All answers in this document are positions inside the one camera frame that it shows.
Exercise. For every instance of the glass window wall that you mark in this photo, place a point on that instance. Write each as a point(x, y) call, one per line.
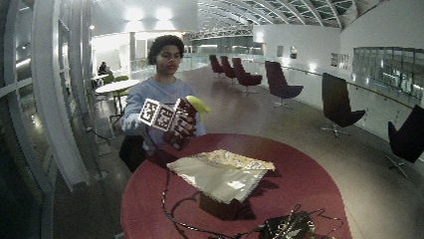
point(388, 71)

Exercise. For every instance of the white curved column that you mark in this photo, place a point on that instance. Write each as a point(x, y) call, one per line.
point(54, 99)

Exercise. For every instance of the black electronic device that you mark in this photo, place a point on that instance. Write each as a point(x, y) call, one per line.
point(288, 227)

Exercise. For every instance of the black chair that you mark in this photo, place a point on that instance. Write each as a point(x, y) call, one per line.
point(132, 152)

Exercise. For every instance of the framed wall picture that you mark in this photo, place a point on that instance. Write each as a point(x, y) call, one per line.
point(279, 50)
point(292, 52)
point(339, 60)

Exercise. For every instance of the white round table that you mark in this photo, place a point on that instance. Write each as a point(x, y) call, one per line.
point(116, 86)

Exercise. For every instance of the gold foil bag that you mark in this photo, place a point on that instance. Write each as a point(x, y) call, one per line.
point(218, 176)

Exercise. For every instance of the white marker cube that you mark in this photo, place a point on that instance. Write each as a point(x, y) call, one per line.
point(155, 115)

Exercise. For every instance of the wall handrail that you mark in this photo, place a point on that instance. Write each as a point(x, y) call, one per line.
point(365, 89)

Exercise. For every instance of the dark red lounge chair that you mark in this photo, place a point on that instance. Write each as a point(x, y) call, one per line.
point(336, 104)
point(408, 139)
point(226, 68)
point(244, 78)
point(279, 83)
point(215, 66)

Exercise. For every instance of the the person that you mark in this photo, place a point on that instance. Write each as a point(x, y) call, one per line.
point(162, 89)

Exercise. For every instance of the yellow-green banana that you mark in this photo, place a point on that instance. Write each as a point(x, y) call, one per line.
point(198, 104)

